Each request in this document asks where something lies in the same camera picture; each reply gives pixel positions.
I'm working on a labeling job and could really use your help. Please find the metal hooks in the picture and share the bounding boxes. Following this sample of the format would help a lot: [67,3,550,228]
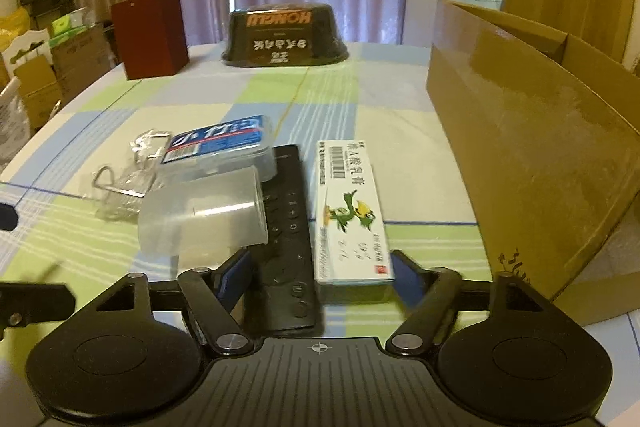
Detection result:
[87,129,172,222]

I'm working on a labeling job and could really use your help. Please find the dark red paper box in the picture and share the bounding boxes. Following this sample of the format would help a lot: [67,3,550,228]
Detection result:
[111,0,189,80]

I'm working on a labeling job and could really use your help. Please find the open cardboard box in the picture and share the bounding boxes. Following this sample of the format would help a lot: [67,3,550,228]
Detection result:
[426,0,639,325]

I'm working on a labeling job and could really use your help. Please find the stacked cardboard boxes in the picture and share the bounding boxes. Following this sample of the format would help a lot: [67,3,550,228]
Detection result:
[1,6,115,131]

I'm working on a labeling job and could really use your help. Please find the blue label clear plastic case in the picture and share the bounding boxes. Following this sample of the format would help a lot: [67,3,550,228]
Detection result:
[157,115,277,184]

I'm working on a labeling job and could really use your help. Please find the yellow plastic bag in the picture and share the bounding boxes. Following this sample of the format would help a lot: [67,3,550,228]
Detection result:
[0,6,30,42]

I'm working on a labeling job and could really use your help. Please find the clear plastic cup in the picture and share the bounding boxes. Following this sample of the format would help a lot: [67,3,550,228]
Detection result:
[138,167,268,257]

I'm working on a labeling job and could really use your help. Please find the white crumpled plastic bag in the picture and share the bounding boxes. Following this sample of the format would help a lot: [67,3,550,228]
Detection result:
[0,77,32,170]

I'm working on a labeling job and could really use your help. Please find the white ointment box green bird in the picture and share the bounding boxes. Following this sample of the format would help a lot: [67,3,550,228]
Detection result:
[314,140,394,305]

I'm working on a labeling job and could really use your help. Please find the black remote control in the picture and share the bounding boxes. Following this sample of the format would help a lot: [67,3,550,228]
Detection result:
[243,144,321,337]

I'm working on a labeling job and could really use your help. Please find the black Hongli noodle bowl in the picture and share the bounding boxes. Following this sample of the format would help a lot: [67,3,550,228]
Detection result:
[221,3,348,68]

